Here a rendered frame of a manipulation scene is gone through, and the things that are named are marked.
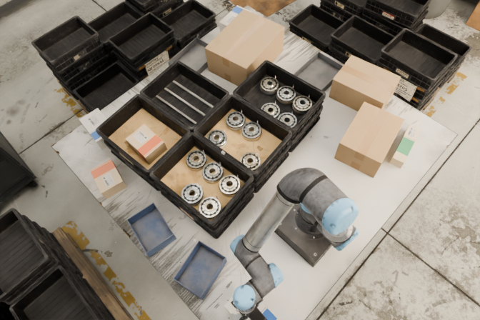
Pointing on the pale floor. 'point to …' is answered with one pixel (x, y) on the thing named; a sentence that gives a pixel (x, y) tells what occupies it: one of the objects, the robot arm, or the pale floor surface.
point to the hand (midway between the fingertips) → (251, 313)
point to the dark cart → (12, 171)
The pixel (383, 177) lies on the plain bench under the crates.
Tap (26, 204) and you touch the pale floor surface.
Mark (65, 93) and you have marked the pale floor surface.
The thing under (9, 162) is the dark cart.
